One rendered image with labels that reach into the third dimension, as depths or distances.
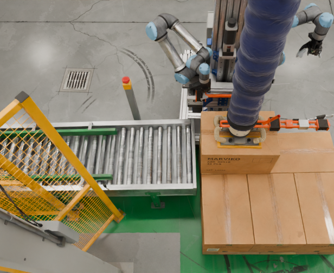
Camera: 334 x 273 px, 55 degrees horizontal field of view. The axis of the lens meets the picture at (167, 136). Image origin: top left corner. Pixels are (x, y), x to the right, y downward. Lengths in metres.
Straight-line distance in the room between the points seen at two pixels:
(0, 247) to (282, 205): 2.19
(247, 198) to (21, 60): 3.52
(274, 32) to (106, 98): 2.78
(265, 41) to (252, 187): 1.52
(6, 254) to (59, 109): 3.01
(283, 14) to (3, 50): 4.24
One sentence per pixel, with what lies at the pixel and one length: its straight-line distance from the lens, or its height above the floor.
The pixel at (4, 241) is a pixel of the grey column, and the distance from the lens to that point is 1.30.
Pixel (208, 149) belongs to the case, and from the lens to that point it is 2.52.
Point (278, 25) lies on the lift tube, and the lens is 1.61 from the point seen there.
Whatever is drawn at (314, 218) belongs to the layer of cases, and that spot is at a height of 0.54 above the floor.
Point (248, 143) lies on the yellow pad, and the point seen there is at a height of 0.97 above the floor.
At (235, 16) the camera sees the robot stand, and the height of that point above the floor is 1.57.
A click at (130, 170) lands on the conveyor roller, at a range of 2.92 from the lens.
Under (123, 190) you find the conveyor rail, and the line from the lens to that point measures 2.86.
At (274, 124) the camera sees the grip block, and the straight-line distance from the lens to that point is 2.52.
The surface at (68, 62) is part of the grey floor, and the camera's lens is 4.61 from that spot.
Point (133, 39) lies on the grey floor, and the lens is 4.63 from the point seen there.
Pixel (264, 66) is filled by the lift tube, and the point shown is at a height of 1.86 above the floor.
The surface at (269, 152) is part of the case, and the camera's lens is 2.57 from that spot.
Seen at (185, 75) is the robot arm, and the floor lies 1.25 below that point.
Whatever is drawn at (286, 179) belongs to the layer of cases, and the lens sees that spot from 2.96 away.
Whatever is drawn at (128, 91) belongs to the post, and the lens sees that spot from 2.92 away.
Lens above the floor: 3.21
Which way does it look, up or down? 62 degrees down
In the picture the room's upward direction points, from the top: 9 degrees counter-clockwise
